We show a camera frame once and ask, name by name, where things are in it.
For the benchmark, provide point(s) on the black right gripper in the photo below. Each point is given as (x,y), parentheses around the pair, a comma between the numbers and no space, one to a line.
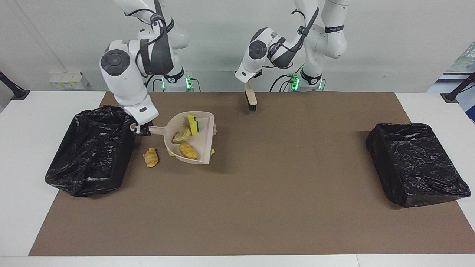
(145,124)

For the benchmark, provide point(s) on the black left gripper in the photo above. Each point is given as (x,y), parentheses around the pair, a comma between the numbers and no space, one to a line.
(259,74)

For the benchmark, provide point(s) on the beige hand brush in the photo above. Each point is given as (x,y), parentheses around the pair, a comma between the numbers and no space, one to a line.
(251,97)

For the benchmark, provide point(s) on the pale flaky bread piece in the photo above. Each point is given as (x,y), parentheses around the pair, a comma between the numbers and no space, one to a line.
(215,129)
(182,135)

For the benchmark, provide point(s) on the brown bread roll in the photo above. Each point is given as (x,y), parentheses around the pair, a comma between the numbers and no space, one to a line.
(188,151)

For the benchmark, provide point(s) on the notched yellow sponge piece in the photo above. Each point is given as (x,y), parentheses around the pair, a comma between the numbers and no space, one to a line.
(192,125)

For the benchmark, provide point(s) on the beige plastic dustpan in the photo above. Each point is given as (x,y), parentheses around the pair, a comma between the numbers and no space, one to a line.
(204,146)

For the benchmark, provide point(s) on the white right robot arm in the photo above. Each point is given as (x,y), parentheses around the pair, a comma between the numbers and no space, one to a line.
(122,74)

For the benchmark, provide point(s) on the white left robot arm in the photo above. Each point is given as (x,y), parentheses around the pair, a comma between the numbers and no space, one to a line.
(259,48)

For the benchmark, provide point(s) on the black bag lined bin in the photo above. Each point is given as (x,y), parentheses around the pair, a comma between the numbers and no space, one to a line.
(415,163)
(92,159)

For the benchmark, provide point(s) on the orange striped croissant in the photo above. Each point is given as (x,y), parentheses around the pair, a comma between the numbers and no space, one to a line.
(151,157)

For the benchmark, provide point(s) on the green and yellow sponge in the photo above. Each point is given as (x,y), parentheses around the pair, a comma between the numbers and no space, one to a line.
(170,152)

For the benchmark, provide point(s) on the brown paper table mat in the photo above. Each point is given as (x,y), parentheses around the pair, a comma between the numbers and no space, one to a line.
(237,215)

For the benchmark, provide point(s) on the black angled stand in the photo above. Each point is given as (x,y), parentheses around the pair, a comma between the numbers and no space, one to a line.
(454,94)
(13,91)

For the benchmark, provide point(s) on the white wall power box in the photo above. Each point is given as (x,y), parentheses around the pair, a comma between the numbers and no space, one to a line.
(68,80)

